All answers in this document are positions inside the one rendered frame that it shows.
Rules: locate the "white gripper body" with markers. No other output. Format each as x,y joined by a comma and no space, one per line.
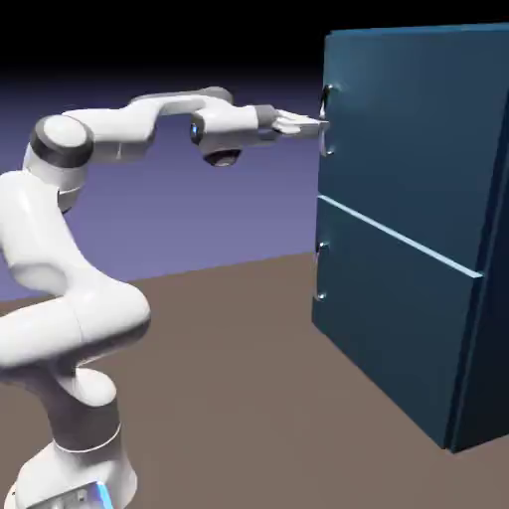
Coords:
292,121

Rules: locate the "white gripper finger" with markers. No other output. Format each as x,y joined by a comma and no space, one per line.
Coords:
324,124

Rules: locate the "blue cabinet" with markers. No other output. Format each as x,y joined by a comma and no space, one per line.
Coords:
491,278

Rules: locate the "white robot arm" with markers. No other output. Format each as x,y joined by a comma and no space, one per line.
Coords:
47,246

